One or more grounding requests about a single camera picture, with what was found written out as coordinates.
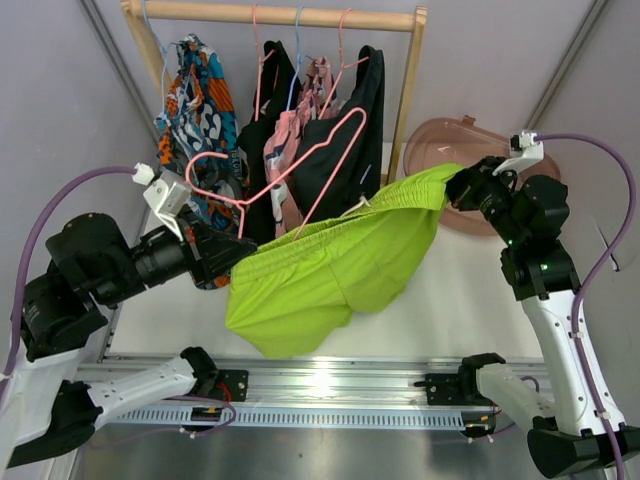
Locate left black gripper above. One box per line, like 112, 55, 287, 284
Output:
93, 204, 256, 309

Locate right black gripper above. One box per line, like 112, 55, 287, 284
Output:
440, 156, 528, 246

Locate pink wire hanger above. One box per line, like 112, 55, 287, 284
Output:
316, 8, 368, 120
251, 4, 273, 122
184, 107, 367, 239

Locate lime green shorts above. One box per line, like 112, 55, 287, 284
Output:
225, 164, 463, 359

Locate pink shark print shorts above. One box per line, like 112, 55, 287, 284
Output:
263, 57, 344, 237

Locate light blue wire hanger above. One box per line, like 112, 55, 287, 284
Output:
286, 5, 306, 111

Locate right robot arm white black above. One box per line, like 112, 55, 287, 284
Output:
446, 157, 639, 479

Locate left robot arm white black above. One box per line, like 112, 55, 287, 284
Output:
1, 209, 257, 468

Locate colourful patterned shorts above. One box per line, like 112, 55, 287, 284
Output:
155, 33, 250, 291

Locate black shorts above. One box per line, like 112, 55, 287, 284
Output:
238, 40, 294, 245

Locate far left blue hanger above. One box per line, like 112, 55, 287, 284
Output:
141, 0, 168, 99

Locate brown translucent plastic basket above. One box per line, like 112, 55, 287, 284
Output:
403, 116, 561, 236

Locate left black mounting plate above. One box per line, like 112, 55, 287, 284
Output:
197, 370, 249, 403

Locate black mounting plate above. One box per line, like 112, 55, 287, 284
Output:
413, 373, 468, 406
197, 370, 249, 403

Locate wooden clothes rack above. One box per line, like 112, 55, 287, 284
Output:
119, 0, 429, 186

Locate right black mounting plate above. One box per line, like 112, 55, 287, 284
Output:
413, 373, 468, 406

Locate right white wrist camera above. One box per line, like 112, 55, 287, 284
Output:
492, 130, 544, 176

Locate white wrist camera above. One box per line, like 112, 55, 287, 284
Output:
492, 130, 544, 176
132, 163, 192, 241

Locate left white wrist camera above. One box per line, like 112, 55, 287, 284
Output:
132, 163, 192, 241

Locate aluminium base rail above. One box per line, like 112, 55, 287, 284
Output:
67, 354, 611, 404

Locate grey slotted cable duct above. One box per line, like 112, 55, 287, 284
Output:
112, 405, 465, 431

